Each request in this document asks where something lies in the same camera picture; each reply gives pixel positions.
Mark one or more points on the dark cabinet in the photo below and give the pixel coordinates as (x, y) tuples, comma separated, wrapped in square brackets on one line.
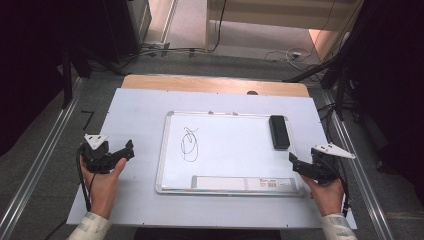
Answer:
[(123, 26)]

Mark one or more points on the black whiteboard eraser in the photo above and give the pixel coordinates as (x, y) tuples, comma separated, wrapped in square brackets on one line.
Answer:
[(279, 132)]

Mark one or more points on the black tripod stand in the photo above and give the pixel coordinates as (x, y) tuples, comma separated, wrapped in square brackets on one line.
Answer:
[(340, 66)]

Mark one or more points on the white table cover sheet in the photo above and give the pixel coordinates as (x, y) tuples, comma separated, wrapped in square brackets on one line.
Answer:
[(133, 120)]

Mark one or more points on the grey power strip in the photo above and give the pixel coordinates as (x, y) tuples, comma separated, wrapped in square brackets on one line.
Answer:
[(156, 46)]

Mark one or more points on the wooden table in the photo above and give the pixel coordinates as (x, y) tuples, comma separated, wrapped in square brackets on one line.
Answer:
[(200, 83)]

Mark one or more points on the person's right hand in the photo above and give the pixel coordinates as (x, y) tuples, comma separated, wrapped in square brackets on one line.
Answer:
[(328, 196)]

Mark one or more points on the metal floor rail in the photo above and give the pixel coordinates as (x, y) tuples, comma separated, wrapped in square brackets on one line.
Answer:
[(43, 156), (361, 173)]

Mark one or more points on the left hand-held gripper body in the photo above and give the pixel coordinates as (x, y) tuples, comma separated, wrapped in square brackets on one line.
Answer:
[(96, 156)]

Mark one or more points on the person's left hand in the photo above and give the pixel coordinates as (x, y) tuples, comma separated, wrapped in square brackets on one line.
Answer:
[(105, 190)]

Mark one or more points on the person's dark clothing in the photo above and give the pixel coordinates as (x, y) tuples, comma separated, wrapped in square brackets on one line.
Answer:
[(206, 234)]

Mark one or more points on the black metal stand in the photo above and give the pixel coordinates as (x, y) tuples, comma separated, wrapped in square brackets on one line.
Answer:
[(67, 80)]

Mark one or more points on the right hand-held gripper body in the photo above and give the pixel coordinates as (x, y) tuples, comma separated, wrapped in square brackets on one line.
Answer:
[(325, 163)]

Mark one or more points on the silver-framed whiteboard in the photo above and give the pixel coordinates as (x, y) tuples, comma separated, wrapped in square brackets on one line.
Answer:
[(230, 150)]

